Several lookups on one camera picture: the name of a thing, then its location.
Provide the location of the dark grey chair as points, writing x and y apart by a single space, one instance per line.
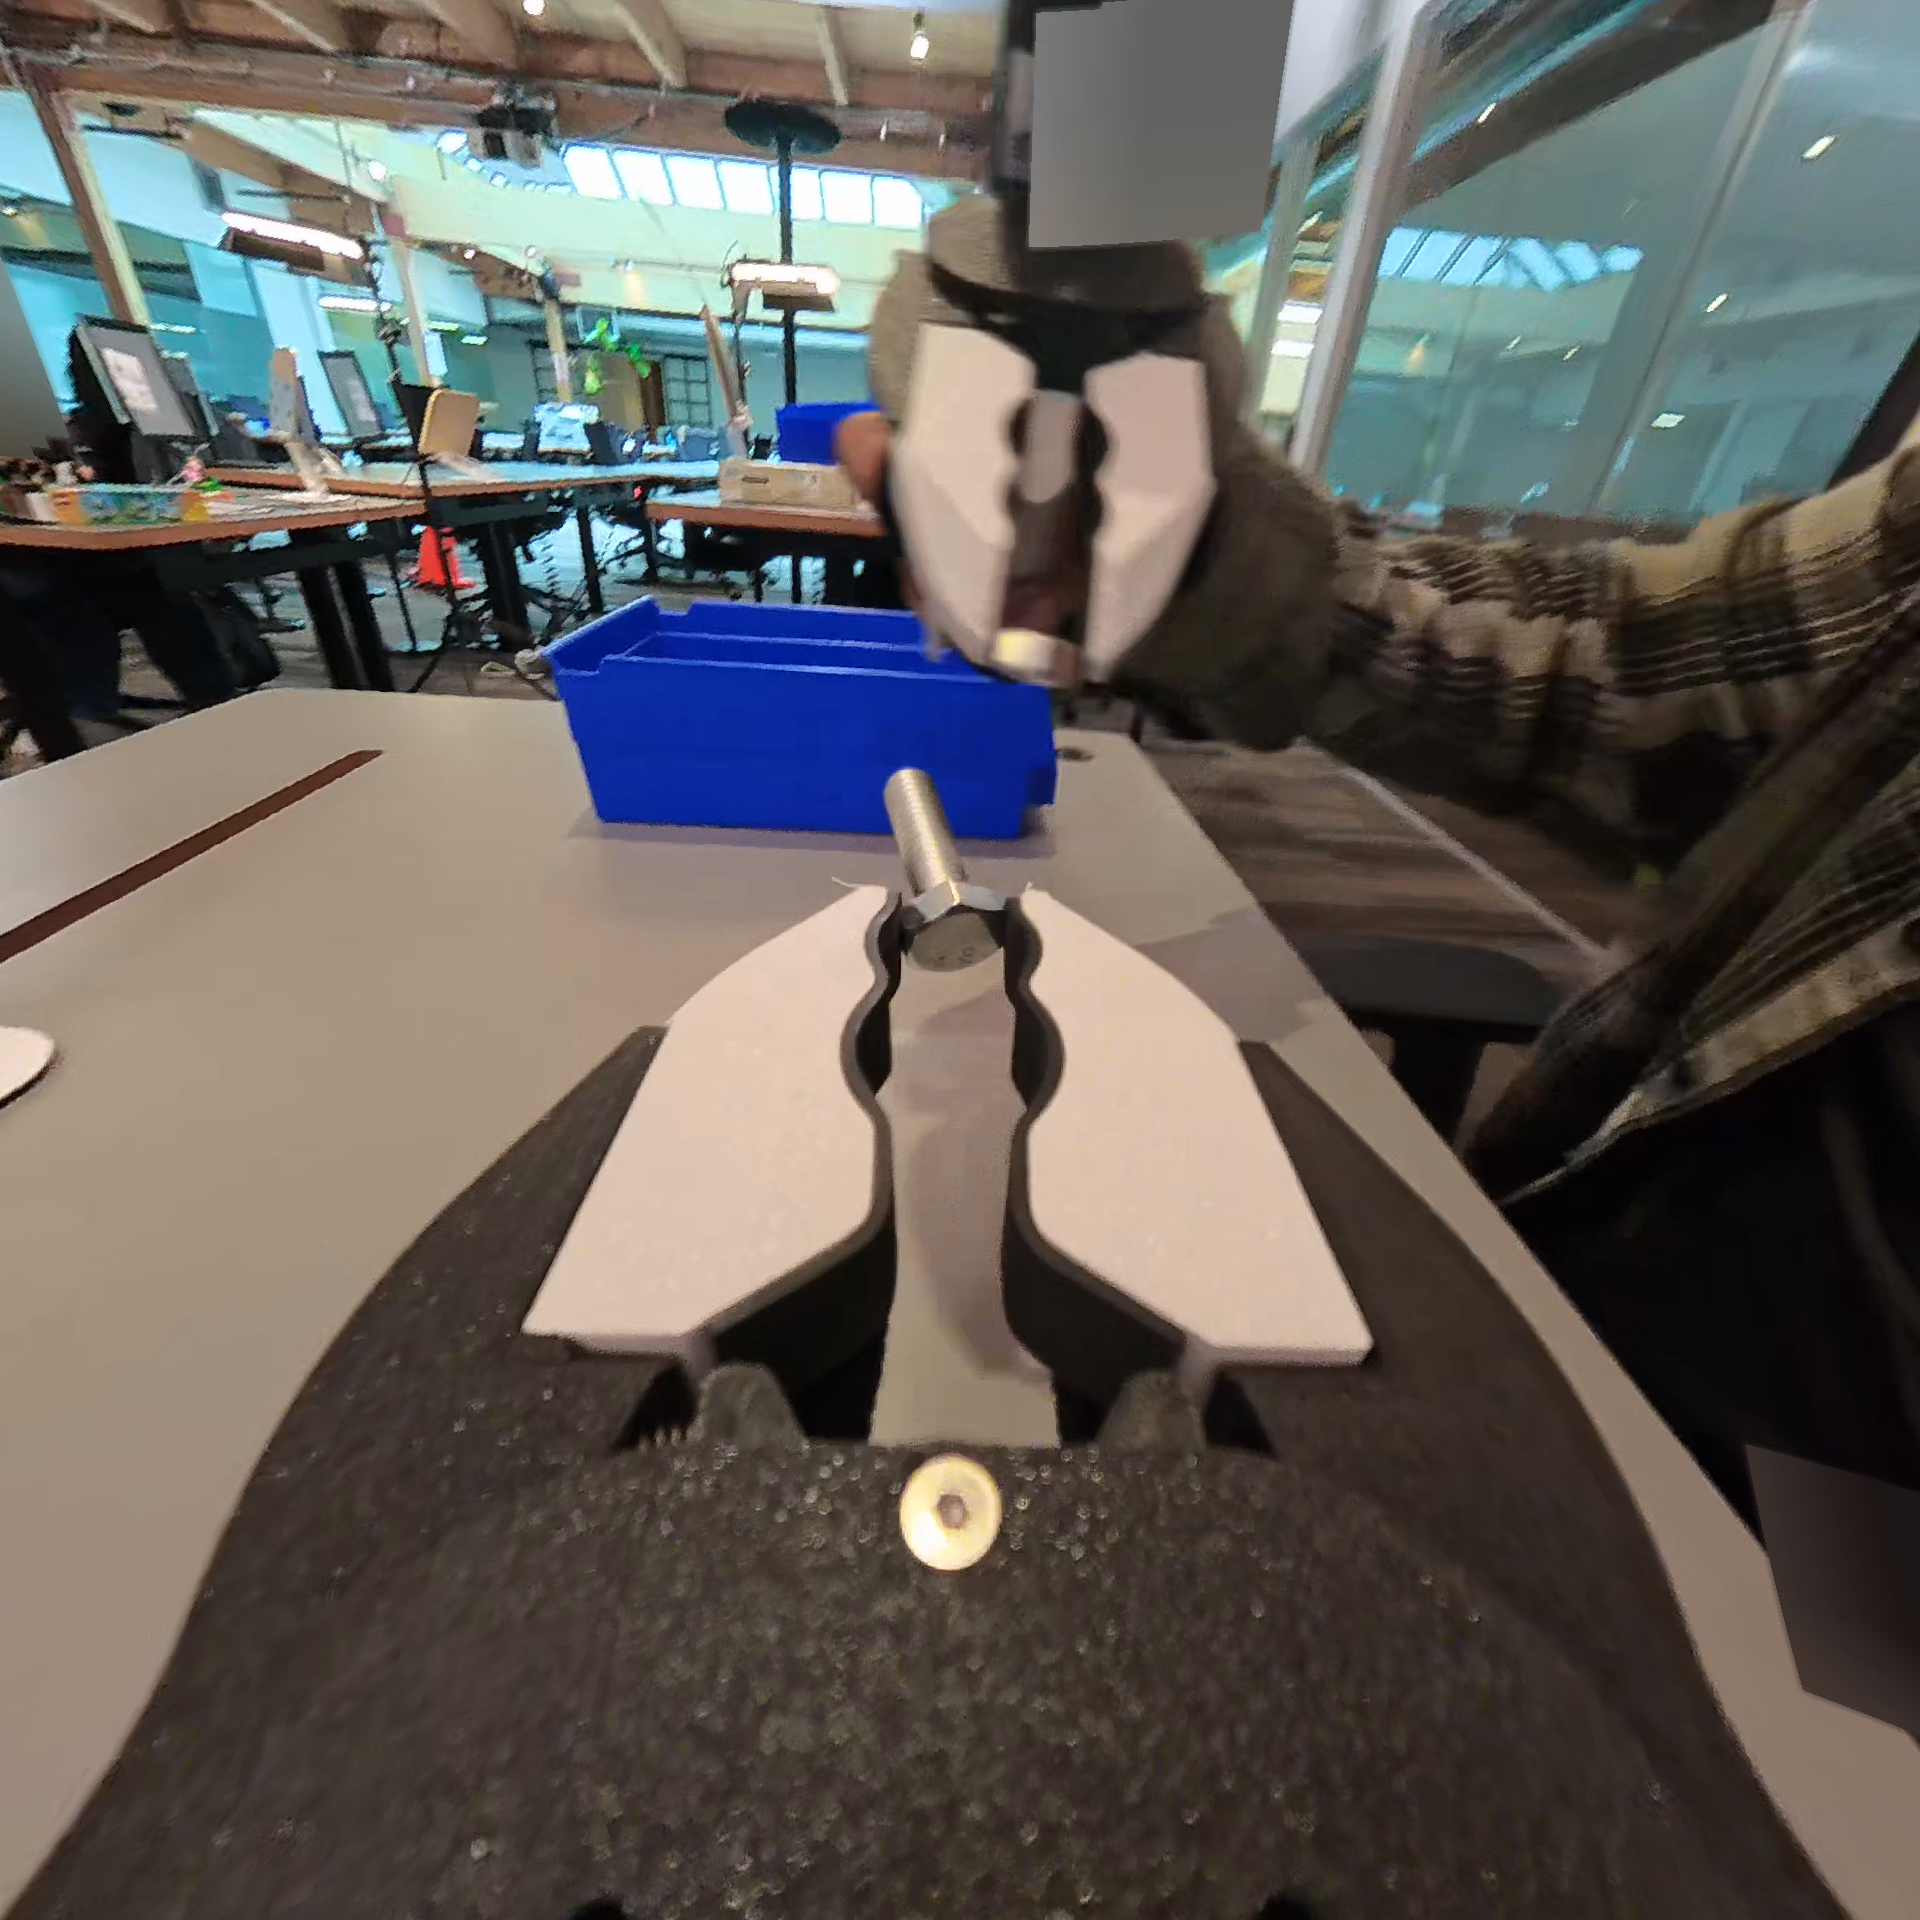
1381 902

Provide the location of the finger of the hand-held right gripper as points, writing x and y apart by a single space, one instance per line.
953 482
1155 482

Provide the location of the person's torso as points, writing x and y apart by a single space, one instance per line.
1724 1079

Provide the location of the colourful toy box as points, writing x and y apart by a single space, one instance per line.
129 507

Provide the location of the cardboard box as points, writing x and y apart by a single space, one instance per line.
779 483

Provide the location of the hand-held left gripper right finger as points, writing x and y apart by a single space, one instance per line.
1185 1184

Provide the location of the person's right hand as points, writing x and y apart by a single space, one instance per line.
861 446

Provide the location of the silver hex bolt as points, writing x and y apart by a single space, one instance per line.
945 923

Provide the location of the long wooden desk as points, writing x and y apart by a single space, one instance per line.
224 525

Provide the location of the silver hex nut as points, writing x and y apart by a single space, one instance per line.
1031 653

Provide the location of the blue plastic bin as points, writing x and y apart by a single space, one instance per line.
751 735
819 436

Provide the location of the white tablet stand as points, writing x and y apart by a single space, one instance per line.
24 1066

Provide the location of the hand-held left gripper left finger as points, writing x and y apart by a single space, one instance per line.
720 1171

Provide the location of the black monitor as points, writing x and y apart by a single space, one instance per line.
135 375

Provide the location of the person's right forearm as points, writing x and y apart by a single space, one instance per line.
1500 646

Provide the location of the orange traffic cone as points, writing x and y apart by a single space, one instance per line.
436 564

